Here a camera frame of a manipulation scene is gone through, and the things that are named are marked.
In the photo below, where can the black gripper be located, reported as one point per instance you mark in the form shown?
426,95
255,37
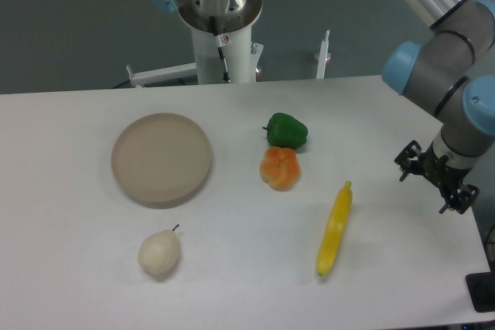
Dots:
457,196

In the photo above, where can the yellow toy banana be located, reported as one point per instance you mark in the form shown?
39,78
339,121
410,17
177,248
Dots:
335,227

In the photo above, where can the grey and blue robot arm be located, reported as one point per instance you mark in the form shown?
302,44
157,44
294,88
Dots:
432,76

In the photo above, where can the black device at table edge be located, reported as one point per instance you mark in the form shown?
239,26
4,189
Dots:
481,291

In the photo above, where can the orange toy pumpkin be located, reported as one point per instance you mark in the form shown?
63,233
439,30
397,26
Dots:
280,168

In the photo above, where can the green toy bell pepper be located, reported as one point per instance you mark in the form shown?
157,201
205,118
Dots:
283,130

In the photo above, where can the beige round plate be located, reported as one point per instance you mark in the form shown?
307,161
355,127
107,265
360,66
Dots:
161,160

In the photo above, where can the white toy pear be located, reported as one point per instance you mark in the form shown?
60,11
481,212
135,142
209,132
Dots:
159,253

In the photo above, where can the white right support bracket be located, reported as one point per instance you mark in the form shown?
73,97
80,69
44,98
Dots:
323,56

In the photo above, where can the white support bracket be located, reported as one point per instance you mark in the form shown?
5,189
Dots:
162,75
323,56

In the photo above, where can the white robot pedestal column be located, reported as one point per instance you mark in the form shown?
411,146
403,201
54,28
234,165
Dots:
221,33

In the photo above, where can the white left support bracket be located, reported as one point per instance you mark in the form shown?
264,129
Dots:
162,75

